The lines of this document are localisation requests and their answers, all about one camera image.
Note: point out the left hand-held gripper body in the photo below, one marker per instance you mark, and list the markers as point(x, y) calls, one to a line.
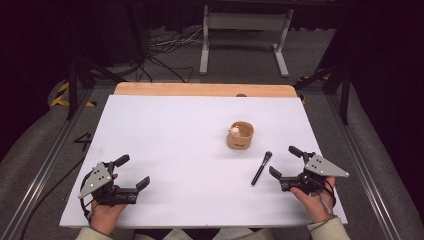
point(100, 178)

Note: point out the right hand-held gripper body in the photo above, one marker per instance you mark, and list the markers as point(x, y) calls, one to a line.
point(320, 168)

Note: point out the black makeup brush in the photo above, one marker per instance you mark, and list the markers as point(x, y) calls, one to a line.
point(261, 168)

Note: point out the beige round cup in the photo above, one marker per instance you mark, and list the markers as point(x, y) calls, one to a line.
point(240, 141)

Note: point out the person's right hand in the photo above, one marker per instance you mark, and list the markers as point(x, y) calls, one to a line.
point(313, 205)

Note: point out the person's left hand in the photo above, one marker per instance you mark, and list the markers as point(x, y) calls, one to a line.
point(105, 216)

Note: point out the white table board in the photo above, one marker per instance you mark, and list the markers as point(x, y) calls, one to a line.
point(186, 160)

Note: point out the small white bear figurine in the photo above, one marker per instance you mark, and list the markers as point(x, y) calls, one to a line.
point(235, 130)

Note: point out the black tripod stand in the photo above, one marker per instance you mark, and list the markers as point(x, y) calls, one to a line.
point(72, 86)
point(345, 93)

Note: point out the yellow black floor tape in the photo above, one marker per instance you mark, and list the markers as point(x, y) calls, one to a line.
point(60, 96)

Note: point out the aluminium floor rail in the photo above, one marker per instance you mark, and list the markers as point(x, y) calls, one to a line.
point(50, 156)
point(360, 156)

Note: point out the white metal stand frame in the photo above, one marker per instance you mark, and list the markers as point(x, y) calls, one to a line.
point(246, 21)

